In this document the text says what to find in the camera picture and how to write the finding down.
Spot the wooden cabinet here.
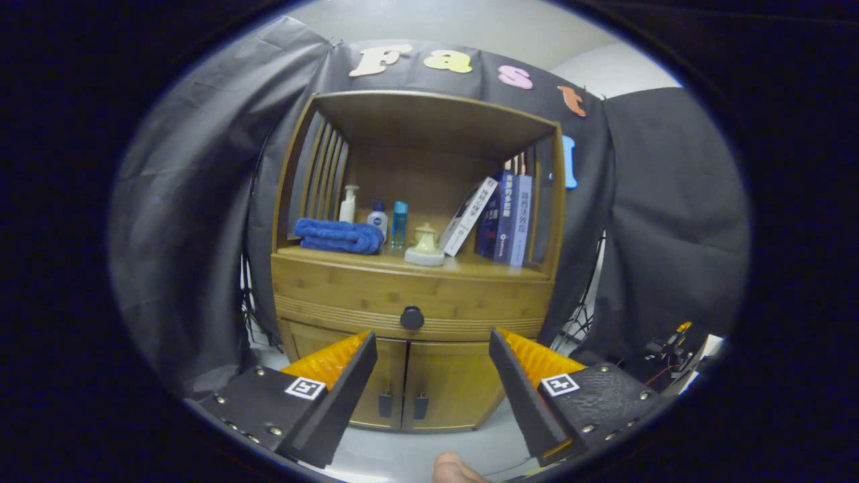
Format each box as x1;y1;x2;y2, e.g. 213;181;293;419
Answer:
270;91;566;432

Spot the blue folded towel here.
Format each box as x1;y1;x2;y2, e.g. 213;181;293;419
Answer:
293;217;385;256

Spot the white pump bottle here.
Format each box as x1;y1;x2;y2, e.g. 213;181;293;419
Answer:
338;185;360;224

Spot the white bottle with blue cap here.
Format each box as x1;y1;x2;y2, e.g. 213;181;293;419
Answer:
366;201;390;242

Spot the pale green round dish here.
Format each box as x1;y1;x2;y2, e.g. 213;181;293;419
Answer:
404;247;446;267

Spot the black device with orange clip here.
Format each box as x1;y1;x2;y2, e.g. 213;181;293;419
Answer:
641;321;725;383

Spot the white book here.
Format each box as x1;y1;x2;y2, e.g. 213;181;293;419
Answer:
440;176;499;257

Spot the wooden countertop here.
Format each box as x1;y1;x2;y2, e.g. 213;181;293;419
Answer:
274;245;554;282

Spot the pale blue book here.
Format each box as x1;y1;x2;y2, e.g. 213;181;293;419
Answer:
508;174;534;268

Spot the cream lidded teacup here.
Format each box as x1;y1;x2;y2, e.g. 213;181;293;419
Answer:
411;222;440;254

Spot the wooden cabinet door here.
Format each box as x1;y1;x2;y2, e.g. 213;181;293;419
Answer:
403;339;538;432
279;319;408;430

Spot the dark blue book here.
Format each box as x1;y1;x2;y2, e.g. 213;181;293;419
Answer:
475;170;516;264

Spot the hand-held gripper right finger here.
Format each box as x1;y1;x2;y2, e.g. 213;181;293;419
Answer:
489;327;665;468

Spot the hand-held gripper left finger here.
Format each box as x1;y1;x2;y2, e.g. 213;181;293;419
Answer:
185;329;380;470

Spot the clear blue bottle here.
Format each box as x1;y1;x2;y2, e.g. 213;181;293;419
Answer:
391;201;409;252

